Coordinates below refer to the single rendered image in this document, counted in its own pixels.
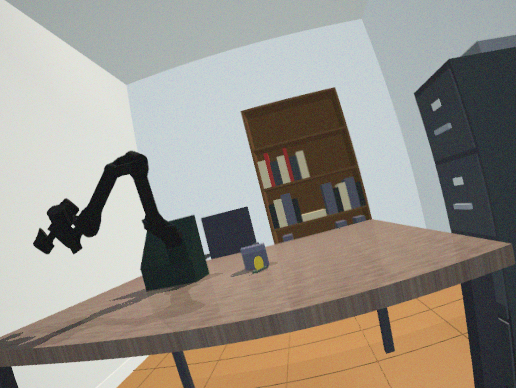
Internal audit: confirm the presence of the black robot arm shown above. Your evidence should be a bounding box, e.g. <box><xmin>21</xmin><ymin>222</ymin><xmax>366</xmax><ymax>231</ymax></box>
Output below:
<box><xmin>46</xmin><ymin>151</ymin><xmax>182</xmax><ymax>255</ymax></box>

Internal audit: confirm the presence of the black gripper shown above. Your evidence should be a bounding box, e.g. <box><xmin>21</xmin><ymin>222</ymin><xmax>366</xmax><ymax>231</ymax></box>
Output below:
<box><xmin>33</xmin><ymin>198</ymin><xmax>79</xmax><ymax>255</ymax></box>

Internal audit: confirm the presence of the thin gold disc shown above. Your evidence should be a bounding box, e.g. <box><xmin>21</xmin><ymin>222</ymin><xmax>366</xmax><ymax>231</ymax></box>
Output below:
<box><xmin>254</xmin><ymin>256</ymin><xmax>264</xmax><ymax>271</ymax></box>

